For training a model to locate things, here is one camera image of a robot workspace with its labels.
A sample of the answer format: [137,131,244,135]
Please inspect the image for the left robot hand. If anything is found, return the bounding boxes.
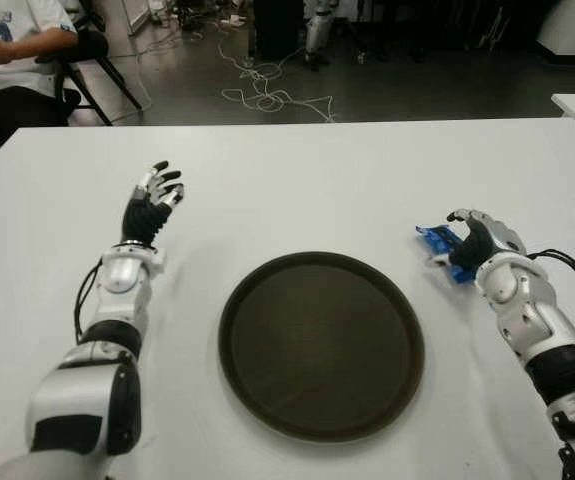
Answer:
[121,160,186,247]

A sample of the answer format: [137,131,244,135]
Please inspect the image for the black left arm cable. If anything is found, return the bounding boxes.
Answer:
[74,259,106,344]

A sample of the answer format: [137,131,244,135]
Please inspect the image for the white frame panel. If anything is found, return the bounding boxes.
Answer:
[126,0,156,36]

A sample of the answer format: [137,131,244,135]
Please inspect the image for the dark rolling chair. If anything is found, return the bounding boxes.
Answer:
[346,0,428,66]

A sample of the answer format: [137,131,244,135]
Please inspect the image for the black cabinet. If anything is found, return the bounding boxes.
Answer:
[251,0,308,61]

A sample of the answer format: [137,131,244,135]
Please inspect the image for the seated person in white shirt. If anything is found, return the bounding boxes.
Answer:
[0,0,81,151]

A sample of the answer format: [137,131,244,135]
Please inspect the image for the tangled white floor cable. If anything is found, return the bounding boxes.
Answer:
[216,34,338,124]

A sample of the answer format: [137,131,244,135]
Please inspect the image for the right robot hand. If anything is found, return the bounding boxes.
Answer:
[426,208,528,274]

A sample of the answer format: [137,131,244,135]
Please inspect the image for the dark round tray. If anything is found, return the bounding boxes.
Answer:
[217,251,426,444]

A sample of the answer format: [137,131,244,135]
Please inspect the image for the black folding chair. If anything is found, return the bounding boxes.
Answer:
[34,0,143,126]

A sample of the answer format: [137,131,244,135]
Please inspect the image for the blue Oreo packet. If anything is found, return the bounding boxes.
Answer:
[414,224,478,286]

